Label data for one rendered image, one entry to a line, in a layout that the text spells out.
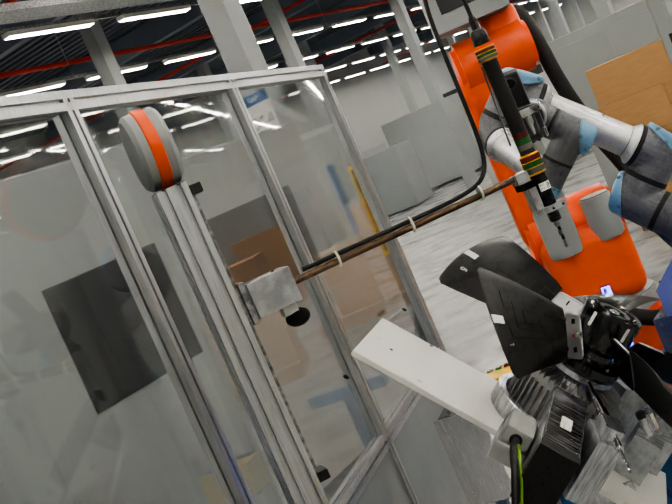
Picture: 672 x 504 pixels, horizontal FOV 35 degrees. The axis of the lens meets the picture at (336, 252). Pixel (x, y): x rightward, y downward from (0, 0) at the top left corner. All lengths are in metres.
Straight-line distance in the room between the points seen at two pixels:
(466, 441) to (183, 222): 0.74
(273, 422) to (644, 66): 8.52
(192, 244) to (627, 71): 8.59
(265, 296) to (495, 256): 0.57
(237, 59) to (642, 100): 3.76
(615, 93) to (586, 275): 4.43
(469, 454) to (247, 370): 0.52
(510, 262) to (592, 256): 3.86
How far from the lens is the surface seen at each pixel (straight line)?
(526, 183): 2.25
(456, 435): 2.25
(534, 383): 2.20
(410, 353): 2.28
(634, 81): 10.37
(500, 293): 2.01
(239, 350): 2.02
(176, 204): 2.01
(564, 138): 2.60
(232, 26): 9.11
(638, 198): 3.01
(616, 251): 6.22
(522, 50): 6.29
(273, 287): 2.04
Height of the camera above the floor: 1.71
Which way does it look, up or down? 4 degrees down
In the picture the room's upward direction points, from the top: 24 degrees counter-clockwise
